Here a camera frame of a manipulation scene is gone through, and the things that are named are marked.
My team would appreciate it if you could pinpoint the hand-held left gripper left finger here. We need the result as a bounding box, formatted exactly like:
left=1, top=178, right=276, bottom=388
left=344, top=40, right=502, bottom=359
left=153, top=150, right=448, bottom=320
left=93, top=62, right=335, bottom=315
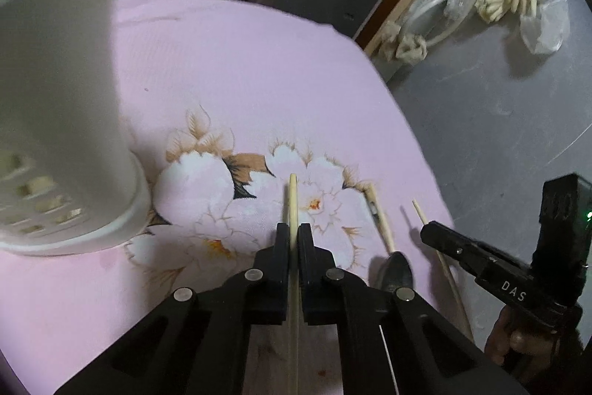
left=53, top=223, right=290, bottom=395

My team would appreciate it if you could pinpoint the white hose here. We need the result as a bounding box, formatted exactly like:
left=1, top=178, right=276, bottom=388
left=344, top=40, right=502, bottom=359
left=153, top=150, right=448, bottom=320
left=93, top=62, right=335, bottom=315
left=402, top=0, right=469, bottom=48

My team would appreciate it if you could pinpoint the beige rag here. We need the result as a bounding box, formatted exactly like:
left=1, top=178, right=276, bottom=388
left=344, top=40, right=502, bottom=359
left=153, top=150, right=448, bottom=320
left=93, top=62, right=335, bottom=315
left=378, top=21, right=429, bottom=65

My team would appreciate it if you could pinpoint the person's right hand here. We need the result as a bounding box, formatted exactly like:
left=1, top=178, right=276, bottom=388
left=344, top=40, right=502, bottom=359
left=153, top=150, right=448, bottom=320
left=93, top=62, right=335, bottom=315
left=483, top=307, right=562, bottom=370

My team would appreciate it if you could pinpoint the pink floral cloth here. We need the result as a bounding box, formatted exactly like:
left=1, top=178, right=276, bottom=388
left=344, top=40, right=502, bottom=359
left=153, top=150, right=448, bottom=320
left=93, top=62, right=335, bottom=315
left=0, top=0, right=476, bottom=395

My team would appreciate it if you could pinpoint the white plastic utensil holder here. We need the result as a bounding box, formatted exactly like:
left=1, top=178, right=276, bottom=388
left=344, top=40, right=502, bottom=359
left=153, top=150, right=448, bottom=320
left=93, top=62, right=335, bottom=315
left=0, top=0, right=153, bottom=258

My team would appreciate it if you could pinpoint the white hanging plastic bag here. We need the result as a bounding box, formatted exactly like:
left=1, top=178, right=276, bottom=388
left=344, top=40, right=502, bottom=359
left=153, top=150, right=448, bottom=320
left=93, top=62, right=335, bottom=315
left=519, top=0, right=571, bottom=55

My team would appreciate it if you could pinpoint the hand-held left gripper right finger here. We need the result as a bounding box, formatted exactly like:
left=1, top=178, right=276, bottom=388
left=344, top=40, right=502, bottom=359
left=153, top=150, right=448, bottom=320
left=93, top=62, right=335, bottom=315
left=299, top=224, right=529, bottom=395

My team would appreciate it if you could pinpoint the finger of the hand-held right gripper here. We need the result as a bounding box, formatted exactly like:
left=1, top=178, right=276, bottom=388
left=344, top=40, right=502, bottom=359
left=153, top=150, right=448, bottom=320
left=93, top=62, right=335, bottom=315
left=420, top=221, right=505, bottom=280

